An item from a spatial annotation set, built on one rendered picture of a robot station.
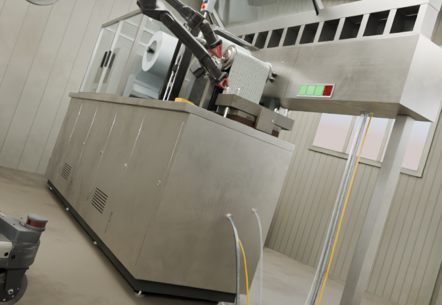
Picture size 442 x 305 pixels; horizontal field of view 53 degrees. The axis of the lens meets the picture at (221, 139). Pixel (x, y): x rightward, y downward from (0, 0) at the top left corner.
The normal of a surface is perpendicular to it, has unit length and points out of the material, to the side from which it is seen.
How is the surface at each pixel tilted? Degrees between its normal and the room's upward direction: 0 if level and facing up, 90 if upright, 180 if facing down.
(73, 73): 90
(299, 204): 90
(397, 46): 90
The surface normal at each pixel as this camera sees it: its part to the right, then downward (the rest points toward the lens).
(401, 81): -0.81, -0.29
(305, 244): -0.57, -0.23
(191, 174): 0.50, 0.11
